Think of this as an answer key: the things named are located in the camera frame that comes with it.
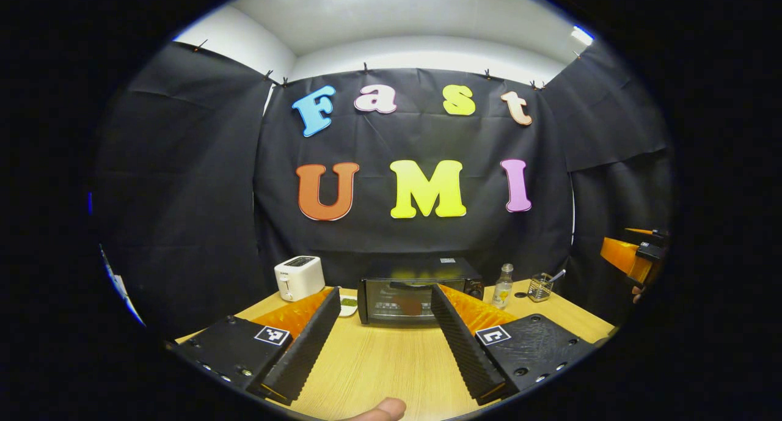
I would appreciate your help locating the small ceiling light panel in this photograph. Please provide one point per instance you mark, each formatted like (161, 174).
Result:
(582, 35)

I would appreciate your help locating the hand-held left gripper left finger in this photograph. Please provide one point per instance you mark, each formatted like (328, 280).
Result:
(308, 347)

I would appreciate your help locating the clear drink bottle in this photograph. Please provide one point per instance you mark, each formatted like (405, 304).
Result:
(503, 289)

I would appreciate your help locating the white toaster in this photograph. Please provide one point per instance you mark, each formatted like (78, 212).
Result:
(299, 277)

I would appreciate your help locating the brown meat piece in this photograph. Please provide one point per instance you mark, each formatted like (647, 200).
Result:
(410, 306)

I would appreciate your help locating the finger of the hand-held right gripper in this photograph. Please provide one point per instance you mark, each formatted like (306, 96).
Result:
(620, 256)

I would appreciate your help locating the small white dish with greens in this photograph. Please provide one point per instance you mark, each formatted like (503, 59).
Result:
(348, 305)

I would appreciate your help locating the black electric oven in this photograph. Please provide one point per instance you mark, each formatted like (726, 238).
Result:
(391, 271)

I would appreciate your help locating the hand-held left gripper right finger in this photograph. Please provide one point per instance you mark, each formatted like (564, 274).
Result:
(467, 354)

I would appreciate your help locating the white spoon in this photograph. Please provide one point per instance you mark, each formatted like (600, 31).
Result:
(556, 276)

